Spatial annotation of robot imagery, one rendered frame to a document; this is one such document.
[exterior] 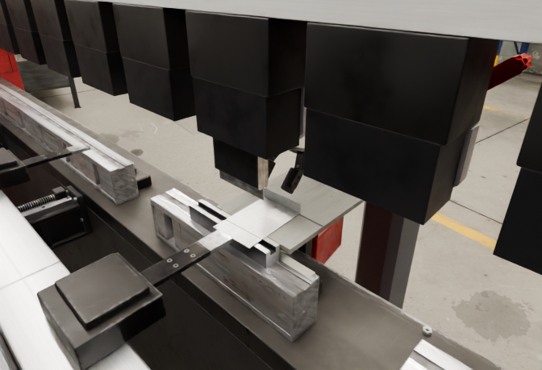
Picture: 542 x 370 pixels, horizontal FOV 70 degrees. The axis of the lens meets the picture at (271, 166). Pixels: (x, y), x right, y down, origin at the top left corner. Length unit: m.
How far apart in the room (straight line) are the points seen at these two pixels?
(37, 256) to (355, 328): 0.51
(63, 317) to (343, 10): 0.45
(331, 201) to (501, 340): 1.41
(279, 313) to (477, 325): 1.49
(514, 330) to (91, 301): 1.84
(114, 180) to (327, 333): 0.60
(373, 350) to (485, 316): 1.47
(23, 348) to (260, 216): 0.37
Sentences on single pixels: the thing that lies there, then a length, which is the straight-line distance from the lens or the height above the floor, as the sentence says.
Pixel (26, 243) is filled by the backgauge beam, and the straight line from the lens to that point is 0.76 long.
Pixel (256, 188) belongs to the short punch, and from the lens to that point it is 0.56.
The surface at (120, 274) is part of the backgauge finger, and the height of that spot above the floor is 1.04.
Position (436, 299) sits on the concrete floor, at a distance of 2.08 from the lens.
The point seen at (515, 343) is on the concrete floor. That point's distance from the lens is 2.04.
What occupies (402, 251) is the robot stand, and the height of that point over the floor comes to 0.52.
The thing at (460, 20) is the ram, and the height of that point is 1.35.
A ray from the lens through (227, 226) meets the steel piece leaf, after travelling 0.65.
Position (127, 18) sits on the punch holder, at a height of 1.32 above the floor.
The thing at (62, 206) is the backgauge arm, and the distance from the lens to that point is 1.13.
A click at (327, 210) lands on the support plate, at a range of 0.70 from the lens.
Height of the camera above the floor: 1.38
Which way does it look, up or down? 27 degrees down
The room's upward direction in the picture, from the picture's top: straight up
